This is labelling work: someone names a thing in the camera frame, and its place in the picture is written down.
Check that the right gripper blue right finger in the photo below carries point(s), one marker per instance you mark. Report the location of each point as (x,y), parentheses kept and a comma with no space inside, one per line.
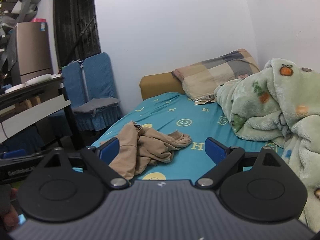
(226,159)

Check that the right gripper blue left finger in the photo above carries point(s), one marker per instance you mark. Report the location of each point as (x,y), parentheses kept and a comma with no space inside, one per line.
(98,159)

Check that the tan garment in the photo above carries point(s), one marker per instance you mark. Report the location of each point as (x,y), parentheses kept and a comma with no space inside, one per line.
(141,146)

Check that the person's left hand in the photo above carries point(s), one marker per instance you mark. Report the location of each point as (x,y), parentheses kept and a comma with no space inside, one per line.
(9,216)

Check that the grey seat cushion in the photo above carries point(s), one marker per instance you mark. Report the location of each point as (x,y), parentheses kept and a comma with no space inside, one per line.
(95,105)

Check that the teal patterned bed sheet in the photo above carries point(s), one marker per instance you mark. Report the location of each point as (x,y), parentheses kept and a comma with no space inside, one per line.
(173,111)

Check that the blue covered chair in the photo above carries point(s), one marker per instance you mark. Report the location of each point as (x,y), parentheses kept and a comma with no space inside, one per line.
(73,84)
(98,82)

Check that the green fleece blanket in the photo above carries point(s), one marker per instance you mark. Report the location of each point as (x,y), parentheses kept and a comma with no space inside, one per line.
(280,104)

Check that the plaid pillow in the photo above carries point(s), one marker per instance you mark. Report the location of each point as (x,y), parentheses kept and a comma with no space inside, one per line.
(199,80)

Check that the mustard yellow headboard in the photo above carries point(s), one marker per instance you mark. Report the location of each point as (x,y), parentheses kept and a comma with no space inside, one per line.
(154,85)

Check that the white plate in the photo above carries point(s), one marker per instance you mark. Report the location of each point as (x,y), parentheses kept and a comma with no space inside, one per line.
(38,79)

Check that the brown refrigerator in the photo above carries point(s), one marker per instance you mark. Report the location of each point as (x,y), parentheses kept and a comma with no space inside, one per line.
(28,52)

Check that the dark window with bars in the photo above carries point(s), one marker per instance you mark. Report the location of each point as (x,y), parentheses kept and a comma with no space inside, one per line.
(75,30)

